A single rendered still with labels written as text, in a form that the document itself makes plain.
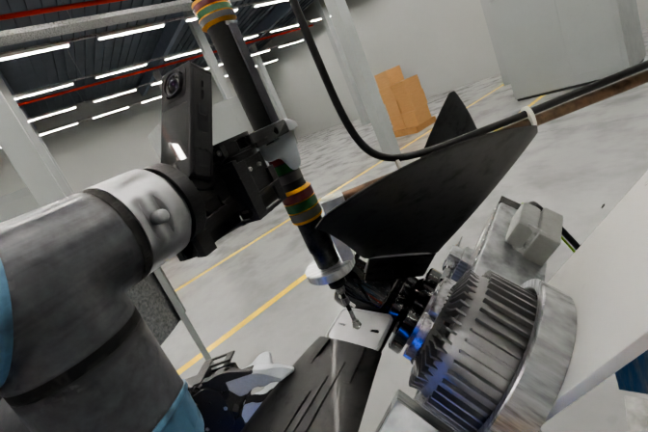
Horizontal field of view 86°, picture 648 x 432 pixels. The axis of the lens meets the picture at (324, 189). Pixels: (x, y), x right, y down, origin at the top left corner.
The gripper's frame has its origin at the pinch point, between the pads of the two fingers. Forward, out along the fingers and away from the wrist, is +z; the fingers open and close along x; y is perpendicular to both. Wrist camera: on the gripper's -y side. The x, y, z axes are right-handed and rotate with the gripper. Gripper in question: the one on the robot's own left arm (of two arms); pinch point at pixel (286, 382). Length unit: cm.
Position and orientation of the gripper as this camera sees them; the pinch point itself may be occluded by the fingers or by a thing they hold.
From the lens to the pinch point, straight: 54.6
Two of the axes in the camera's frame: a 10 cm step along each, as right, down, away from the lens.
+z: 9.2, -3.8, -0.8
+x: 3.8, 9.2, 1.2
